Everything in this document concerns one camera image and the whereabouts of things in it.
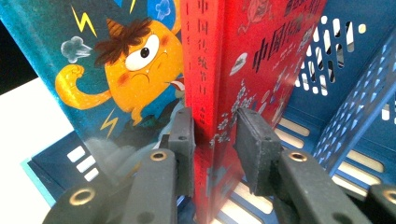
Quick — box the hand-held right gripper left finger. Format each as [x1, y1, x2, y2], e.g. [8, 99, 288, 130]
[160, 106, 197, 199]

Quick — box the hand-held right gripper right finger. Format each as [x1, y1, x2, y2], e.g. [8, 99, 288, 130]
[233, 107, 284, 198]

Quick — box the red picture book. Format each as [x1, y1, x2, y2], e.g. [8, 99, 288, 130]
[179, 0, 329, 224]

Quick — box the blue plastic file rack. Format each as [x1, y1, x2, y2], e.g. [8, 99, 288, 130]
[21, 0, 396, 224]

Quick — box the blue monster picture book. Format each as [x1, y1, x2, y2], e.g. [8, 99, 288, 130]
[0, 0, 189, 176]

